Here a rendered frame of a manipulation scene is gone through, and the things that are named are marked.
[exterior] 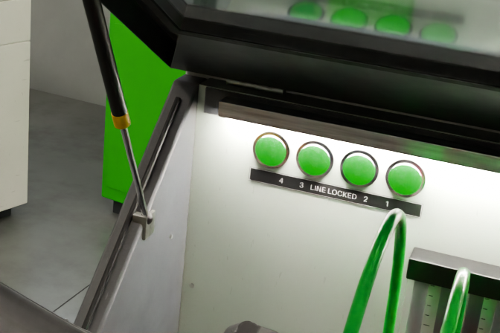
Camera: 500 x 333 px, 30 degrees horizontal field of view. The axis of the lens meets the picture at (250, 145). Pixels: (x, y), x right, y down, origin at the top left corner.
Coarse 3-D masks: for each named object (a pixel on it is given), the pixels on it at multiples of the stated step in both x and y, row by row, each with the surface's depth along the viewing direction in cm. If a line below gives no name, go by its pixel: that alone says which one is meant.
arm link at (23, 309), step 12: (0, 288) 69; (12, 288) 70; (0, 300) 68; (12, 300) 69; (24, 300) 69; (0, 312) 68; (12, 312) 68; (24, 312) 69; (36, 312) 69; (48, 312) 70; (0, 324) 68; (12, 324) 68; (24, 324) 69; (36, 324) 69; (48, 324) 69; (60, 324) 69; (72, 324) 71
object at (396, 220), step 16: (384, 224) 94; (400, 224) 103; (384, 240) 91; (400, 240) 107; (368, 256) 89; (400, 256) 110; (368, 272) 88; (400, 272) 111; (368, 288) 86; (400, 288) 113; (352, 304) 86; (352, 320) 84
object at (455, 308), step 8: (464, 272) 96; (456, 280) 94; (464, 280) 94; (456, 288) 92; (464, 288) 93; (456, 296) 91; (464, 296) 104; (448, 304) 91; (456, 304) 90; (464, 304) 105; (448, 312) 90; (456, 312) 90; (448, 320) 89; (456, 320) 89; (448, 328) 88; (456, 328) 89
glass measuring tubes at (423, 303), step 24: (408, 264) 118; (432, 264) 117; (456, 264) 117; (480, 264) 118; (408, 288) 122; (432, 288) 121; (480, 288) 116; (408, 312) 121; (432, 312) 122; (480, 312) 118
